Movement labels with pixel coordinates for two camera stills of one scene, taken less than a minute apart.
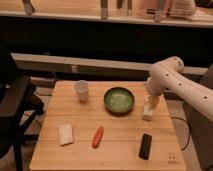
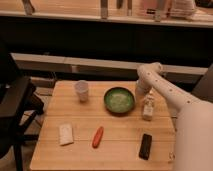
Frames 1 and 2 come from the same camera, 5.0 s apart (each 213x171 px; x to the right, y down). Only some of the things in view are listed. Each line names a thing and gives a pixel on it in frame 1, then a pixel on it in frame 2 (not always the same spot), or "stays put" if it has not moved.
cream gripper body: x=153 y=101 → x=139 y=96
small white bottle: x=148 y=108 stays put
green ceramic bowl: x=118 y=101 stays put
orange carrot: x=97 y=137 stays put
